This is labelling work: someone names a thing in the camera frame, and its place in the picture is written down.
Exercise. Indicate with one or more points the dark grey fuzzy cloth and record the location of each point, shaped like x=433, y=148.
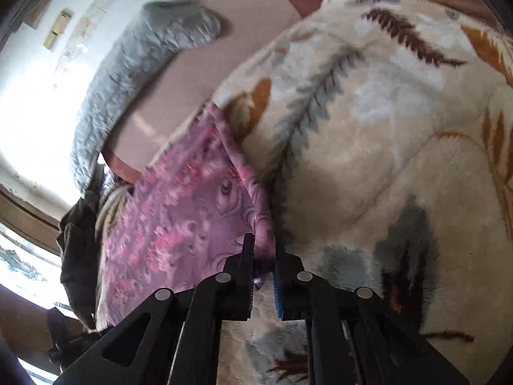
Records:
x=76, y=248

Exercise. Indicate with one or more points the patterned glass window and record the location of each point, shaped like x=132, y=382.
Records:
x=16, y=264

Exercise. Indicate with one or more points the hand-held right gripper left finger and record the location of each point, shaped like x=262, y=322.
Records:
x=242, y=284

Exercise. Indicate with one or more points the cream leaf print blanket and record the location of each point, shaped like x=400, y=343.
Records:
x=380, y=148

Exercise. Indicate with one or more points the grey quilted cover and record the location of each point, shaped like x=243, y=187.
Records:
x=132, y=68

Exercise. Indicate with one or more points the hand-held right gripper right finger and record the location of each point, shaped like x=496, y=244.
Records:
x=280, y=288

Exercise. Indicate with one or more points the purple floral garment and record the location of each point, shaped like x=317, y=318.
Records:
x=192, y=208

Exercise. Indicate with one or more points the pink mattress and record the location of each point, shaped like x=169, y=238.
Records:
x=208, y=56

